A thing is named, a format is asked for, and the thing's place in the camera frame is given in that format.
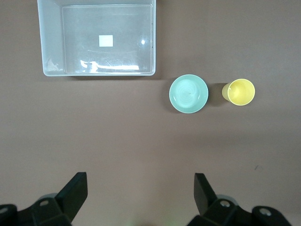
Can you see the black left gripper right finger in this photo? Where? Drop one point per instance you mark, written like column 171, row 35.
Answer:
column 211, row 207

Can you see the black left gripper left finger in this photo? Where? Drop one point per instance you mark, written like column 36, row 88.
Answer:
column 63, row 204

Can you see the mint green bowl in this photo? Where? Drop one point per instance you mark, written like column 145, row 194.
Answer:
column 188, row 93

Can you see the translucent white plastic box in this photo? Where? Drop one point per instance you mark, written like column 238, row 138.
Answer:
column 105, row 54

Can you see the yellow plastic cup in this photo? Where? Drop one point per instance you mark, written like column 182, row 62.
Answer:
column 240, row 92

